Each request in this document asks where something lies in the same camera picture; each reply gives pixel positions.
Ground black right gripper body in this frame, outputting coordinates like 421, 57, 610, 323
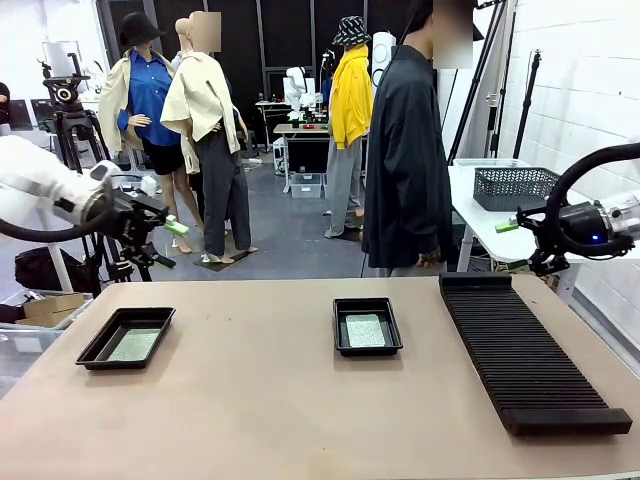
552, 201, 607, 254

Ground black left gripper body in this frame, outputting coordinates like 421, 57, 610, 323
107, 188, 169, 247

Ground green circuit board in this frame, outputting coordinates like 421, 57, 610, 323
107, 328, 162, 363
345, 313, 387, 348

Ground black ESD tray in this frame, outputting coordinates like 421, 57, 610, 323
332, 297, 404, 357
75, 306, 177, 372

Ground person's right forearm dark sleeve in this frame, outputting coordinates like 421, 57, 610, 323
413, 197, 454, 255

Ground grey plastic mesh basket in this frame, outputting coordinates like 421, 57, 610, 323
473, 167, 562, 212

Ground white side table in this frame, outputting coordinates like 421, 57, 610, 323
448, 162, 640, 265

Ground clear plastic container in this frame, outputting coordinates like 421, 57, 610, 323
452, 158, 531, 169

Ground mannequin in cream jacket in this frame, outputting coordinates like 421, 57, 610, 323
159, 10, 259, 265

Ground black bag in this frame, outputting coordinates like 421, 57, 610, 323
14, 248, 101, 297

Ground black slotted board rack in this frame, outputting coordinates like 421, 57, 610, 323
438, 272, 634, 436

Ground brown cardboard box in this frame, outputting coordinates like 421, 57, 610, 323
22, 293, 86, 330

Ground mannequin in blue shirt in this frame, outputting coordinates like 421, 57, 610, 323
97, 12, 206, 254

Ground thin black light stand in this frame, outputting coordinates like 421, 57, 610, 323
512, 49, 544, 161

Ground person in dark jacket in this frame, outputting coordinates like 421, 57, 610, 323
360, 0, 474, 279

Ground clear storage bin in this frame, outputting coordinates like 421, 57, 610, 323
289, 172, 325, 200

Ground black studio stand poles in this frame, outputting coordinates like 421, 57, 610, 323
447, 0, 516, 166

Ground background work table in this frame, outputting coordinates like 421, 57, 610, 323
273, 122, 331, 194

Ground black brimmed hat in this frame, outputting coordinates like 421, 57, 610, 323
118, 12, 168, 49

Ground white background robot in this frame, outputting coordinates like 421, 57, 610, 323
284, 64, 317, 121

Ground mannequin in yellow hoodie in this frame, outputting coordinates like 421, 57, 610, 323
323, 15, 375, 240

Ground white round-front appliance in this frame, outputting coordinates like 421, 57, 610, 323
372, 31, 397, 85

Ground patterned bucket hat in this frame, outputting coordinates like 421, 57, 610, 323
332, 15, 372, 47

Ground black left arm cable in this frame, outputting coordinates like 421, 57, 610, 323
0, 209, 117, 245

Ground black camera tripod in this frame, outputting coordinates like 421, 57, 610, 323
53, 110, 152, 285

